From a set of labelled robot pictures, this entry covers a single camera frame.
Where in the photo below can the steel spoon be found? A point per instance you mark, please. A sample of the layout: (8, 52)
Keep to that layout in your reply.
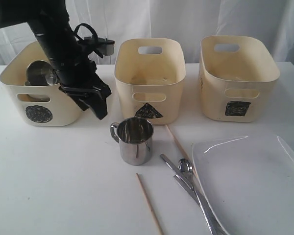
(186, 168)

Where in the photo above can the cream bin with square mark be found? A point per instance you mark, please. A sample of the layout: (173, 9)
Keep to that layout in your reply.
(236, 76)

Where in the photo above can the white square plate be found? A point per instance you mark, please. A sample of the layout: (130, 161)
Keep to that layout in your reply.
(248, 183)

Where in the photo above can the white ceramic bowl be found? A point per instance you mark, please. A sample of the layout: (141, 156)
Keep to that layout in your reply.
(38, 97)

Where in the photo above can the small steel cup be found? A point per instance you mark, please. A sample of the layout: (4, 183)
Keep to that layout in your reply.
(40, 73)

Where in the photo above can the steel fork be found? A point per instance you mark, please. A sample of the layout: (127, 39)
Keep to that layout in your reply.
(212, 223)

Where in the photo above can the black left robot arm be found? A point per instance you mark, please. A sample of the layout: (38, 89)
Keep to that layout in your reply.
(48, 21)

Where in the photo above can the steel knife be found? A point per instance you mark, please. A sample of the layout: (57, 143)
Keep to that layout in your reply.
(171, 165)

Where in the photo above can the wooden chopstick front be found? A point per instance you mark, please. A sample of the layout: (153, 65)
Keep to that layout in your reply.
(151, 209)

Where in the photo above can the white curtain backdrop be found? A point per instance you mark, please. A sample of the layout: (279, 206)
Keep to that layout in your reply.
(189, 21)

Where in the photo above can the steel mug with handle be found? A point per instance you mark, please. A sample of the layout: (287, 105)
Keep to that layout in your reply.
(134, 136)

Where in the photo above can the cream bin with circle mark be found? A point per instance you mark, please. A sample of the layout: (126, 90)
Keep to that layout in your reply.
(61, 110)

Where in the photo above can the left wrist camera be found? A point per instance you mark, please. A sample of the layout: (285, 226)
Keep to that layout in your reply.
(100, 46)

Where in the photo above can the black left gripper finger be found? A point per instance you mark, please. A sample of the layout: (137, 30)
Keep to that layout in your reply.
(102, 89)
(96, 102)

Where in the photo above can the cream bin with triangle mark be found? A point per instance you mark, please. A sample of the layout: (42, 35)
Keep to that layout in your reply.
(149, 75)

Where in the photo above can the wooden chopstick near plate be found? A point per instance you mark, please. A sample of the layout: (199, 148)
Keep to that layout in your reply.
(182, 151)

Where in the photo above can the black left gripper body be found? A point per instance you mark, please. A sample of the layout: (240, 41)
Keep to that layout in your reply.
(76, 72)

